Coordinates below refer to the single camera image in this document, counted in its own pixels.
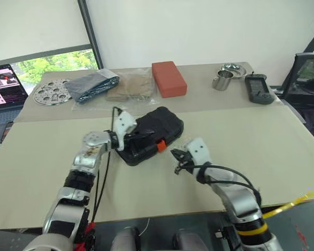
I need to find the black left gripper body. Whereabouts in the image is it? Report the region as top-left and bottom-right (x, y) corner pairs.
(122, 131), (138, 154)

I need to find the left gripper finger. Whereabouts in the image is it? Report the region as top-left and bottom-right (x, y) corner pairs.
(131, 131), (156, 140)
(130, 142), (149, 156)

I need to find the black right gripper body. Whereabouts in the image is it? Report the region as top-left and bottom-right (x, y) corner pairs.
(176, 150), (197, 175)

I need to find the black plastic tool case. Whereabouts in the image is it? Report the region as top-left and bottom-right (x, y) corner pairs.
(115, 105), (185, 167)

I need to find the bundle of metal screws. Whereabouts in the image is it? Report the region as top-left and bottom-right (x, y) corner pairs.
(125, 93), (150, 102)

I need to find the beige cloth in bag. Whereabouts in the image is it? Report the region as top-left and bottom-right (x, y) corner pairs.
(106, 73), (154, 102)

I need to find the clear plastic bag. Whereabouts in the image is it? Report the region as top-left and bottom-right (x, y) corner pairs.
(71, 67), (158, 112)

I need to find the red brick block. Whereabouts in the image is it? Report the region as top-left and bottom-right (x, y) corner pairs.
(151, 60), (188, 99)

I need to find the dark grey folded cloth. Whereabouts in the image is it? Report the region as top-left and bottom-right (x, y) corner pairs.
(63, 69), (120, 105)

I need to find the grey rounded shape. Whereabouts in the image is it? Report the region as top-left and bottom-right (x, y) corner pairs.
(173, 229), (208, 251)
(111, 226), (142, 251)

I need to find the stainless steel cup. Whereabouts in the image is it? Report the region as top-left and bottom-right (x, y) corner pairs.
(211, 70), (234, 92)

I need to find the perforated round metal plate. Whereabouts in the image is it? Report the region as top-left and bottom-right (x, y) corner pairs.
(33, 78), (73, 107)

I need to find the black handheld device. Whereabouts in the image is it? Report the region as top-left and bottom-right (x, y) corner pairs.
(244, 73), (274, 106)

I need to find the stainless steel bowl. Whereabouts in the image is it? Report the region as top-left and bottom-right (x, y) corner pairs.
(219, 62), (248, 79)

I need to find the open laptop computer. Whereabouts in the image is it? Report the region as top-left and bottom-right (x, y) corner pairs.
(0, 63), (29, 147)

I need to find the black mesh office chair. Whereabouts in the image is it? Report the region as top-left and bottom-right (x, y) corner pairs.
(281, 52), (314, 107)

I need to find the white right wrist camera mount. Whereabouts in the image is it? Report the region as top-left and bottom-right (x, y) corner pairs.
(185, 138), (213, 175)

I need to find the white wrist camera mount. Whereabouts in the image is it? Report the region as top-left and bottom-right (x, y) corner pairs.
(185, 138), (213, 175)
(114, 111), (138, 151)

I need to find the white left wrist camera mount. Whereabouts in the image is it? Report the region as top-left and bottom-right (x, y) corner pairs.
(114, 111), (138, 151)

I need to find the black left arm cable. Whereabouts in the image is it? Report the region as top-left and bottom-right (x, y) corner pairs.
(92, 105), (121, 223)

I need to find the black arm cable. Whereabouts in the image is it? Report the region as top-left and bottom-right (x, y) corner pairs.
(198, 161), (263, 209)
(92, 105), (121, 223)

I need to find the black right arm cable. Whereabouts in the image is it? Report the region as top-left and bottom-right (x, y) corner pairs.
(198, 161), (263, 209)

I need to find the thin white cable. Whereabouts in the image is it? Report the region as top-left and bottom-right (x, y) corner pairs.
(139, 216), (151, 236)

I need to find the red cable tie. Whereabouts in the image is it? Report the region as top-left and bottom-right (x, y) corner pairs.
(77, 221), (96, 248)

